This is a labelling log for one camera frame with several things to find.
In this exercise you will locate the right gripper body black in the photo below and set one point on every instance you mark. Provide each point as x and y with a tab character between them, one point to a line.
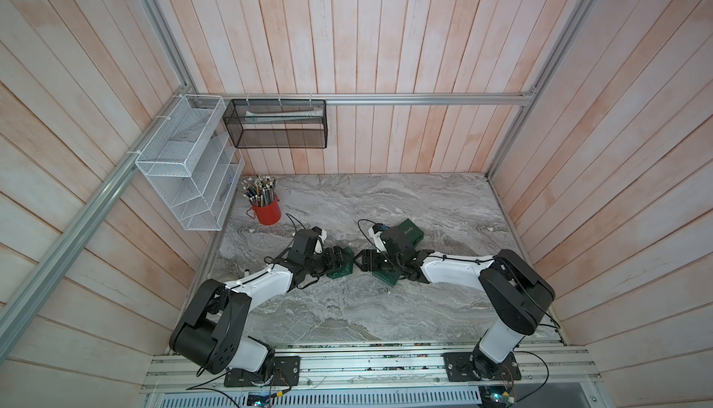
377	261

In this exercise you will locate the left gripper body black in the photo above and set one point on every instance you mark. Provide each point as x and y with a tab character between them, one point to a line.
325	261

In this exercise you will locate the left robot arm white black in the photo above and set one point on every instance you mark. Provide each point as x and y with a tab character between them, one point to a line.
210	332

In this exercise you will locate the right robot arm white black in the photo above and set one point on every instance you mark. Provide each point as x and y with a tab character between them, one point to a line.
518	294

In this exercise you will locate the left green jewelry box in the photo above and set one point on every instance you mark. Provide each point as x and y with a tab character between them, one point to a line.
348	268

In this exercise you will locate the green jewelry box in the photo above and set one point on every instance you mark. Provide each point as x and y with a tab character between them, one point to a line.
348	268
411	232

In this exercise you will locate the right green jewelry box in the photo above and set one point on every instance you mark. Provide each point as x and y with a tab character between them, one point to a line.
411	232

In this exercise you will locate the red pencil cup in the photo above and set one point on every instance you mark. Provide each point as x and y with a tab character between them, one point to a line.
267	215

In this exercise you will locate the pencils bundle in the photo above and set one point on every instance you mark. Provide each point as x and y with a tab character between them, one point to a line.
260	190

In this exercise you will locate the black mesh basket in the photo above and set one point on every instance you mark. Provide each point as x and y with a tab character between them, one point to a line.
277	123

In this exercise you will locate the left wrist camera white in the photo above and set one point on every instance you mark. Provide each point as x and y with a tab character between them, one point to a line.
321	237

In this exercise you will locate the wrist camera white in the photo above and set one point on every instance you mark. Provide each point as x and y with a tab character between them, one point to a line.
375	233
321	237

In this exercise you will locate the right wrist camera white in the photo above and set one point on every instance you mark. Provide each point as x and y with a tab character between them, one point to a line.
375	233

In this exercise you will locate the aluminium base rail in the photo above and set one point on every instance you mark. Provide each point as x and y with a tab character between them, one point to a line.
358	366

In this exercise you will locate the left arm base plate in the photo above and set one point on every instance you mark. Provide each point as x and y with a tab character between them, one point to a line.
276	371

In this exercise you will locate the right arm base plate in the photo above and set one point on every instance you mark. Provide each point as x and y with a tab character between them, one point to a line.
468	366

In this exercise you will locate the white wire mesh shelf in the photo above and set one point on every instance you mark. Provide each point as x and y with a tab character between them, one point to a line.
191	165

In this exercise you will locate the aluminium frame rail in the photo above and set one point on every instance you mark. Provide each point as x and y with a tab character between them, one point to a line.
432	98

